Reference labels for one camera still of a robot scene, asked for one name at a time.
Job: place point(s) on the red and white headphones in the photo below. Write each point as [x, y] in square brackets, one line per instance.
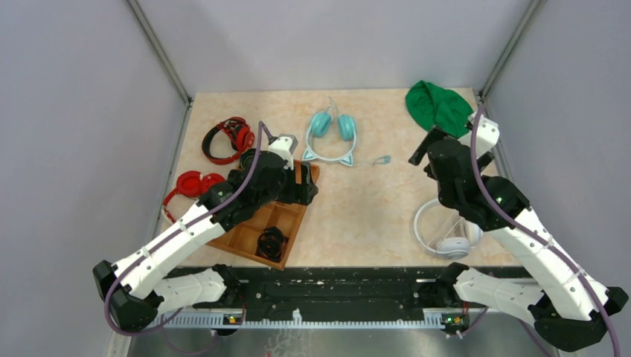
[191, 184]

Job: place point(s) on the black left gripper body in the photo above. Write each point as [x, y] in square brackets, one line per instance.
[283, 191]

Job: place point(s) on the wooden compartment tray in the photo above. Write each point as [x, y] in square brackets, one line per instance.
[261, 231]

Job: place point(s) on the green cloth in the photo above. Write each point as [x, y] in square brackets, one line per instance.
[430, 105]

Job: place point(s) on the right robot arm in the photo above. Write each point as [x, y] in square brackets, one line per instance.
[566, 307]

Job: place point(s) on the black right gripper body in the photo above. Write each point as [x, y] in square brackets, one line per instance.
[444, 198]

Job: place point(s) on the black yellow rolled item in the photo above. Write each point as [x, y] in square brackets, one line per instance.
[248, 159]

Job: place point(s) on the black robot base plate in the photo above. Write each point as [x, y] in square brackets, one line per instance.
[337, 294]

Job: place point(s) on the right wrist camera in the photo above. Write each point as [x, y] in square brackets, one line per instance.
[487, 135]

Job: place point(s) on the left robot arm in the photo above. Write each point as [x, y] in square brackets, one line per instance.
[138, 288]

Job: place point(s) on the black orange rolled item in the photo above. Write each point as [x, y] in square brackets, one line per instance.
[271, 244]

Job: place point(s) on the grey slotted cable duct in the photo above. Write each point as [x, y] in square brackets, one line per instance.
[218, 320]

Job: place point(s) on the teal cat-ear headphones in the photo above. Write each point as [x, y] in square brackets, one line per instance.
[331, 137]

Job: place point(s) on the red and black headphones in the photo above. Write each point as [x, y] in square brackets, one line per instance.
[238, 134]

